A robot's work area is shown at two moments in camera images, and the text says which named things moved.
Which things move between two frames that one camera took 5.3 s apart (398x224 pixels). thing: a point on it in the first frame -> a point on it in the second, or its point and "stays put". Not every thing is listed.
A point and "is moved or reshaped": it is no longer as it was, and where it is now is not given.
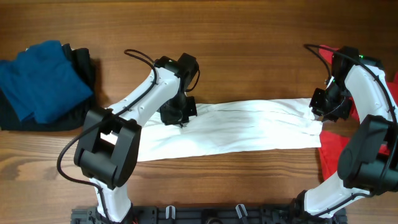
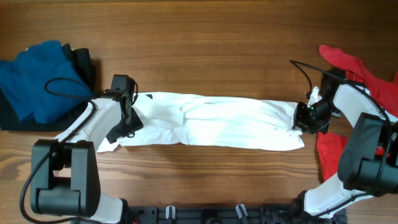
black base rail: [209, 214] stays put
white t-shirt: [243, 126] is moved or reshaped
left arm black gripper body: [178, 110] -> [130, 124]
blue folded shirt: [40, 83] stays put
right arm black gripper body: [332, 103] -> [315, 117]
